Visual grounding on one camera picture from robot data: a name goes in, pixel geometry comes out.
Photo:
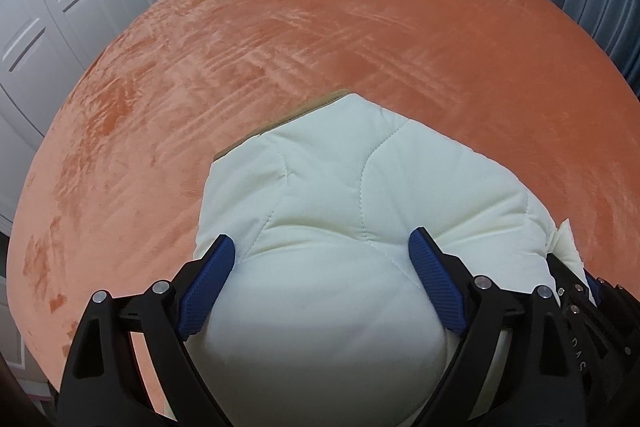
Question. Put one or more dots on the white wardrobe doors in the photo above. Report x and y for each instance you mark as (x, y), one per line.
(65, 7)

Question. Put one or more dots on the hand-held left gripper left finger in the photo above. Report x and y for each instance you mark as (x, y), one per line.
(210, 279)

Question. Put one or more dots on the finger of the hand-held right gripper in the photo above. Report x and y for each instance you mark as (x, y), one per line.
(567, 279)

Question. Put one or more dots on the cream quilted robe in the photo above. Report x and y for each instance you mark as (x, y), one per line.
(350, 197)

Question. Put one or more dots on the orange plush blanket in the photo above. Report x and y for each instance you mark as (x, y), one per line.
(300, 47)

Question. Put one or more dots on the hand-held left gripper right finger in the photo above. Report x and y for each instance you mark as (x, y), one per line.
(437, 279)

